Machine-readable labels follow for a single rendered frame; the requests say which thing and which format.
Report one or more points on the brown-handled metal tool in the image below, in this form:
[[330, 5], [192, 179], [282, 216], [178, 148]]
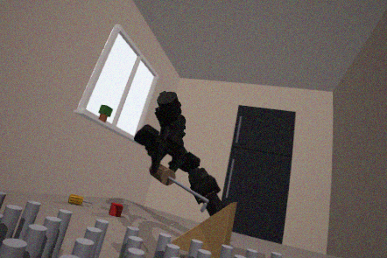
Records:
[[167, 177]]

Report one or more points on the yellow-handled screwdriver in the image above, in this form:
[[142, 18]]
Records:
[[76, 199]]

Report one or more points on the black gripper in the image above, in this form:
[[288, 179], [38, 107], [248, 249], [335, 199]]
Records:
[[169, 142]]

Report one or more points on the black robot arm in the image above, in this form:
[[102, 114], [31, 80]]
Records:
[[169, 111]]

